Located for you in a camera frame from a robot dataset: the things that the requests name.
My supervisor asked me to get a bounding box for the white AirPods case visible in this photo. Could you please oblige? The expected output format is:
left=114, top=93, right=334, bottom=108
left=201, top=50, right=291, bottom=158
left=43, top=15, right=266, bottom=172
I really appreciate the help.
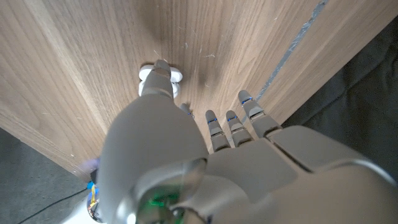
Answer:
left=138, top=63, right=183, bottom=99

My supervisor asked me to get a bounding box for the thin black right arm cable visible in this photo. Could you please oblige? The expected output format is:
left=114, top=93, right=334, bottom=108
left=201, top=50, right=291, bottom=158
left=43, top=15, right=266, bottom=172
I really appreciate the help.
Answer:
left=17, top=186, right=90, bottom=224

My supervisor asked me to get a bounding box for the black backdrop curtain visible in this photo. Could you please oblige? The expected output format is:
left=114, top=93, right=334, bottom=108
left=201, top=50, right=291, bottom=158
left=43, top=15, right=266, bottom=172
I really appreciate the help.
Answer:
left=281, top=15, right=398, bottom=184

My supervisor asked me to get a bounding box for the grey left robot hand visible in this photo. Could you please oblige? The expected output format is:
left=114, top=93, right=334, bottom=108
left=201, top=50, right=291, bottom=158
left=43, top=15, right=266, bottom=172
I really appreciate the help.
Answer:
left=98, top=58, right=398, bottom=224

